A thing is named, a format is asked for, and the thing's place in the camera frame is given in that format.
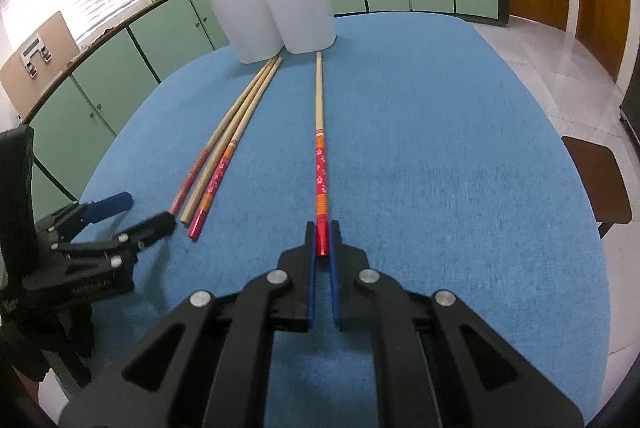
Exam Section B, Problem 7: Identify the white double utensil holder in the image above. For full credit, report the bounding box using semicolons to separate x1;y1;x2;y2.
206;0;338;65

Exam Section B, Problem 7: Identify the dark glass-front cabinet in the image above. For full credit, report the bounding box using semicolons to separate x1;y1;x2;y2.
619;58;640;135

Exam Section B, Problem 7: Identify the blue felt mat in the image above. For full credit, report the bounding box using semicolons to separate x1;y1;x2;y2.
37;14;613;428

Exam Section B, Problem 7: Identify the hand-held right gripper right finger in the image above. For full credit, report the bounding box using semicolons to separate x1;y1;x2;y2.
327;220;585;428

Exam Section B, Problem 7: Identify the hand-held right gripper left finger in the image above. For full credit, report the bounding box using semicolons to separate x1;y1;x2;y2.
59;220;318;428

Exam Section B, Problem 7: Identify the white device on board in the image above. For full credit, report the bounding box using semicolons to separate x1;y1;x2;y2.
19;37;53;77

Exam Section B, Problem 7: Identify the brown stool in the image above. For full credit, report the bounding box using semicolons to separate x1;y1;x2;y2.
561;135;633;239

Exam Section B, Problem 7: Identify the brown cardboard board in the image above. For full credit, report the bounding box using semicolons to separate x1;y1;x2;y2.
0;10;81;119

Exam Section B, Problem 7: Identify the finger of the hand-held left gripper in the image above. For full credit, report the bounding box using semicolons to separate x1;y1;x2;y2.
35;192;134;242
50;213;177;270

